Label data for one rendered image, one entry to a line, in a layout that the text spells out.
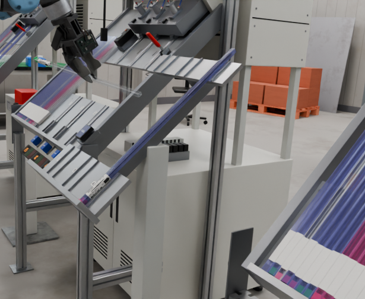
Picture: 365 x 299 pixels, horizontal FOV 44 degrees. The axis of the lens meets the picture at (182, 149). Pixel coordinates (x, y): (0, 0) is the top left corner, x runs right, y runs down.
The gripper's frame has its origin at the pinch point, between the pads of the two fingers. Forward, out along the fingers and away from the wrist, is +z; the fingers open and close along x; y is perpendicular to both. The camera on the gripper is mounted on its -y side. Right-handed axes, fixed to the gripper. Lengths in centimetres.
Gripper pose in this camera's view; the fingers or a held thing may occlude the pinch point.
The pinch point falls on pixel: (90, 77)
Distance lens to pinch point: 144.8
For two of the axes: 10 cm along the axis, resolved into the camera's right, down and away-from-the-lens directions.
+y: 6.9, 1.0, -7.2
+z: 3.7, 8.0, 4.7
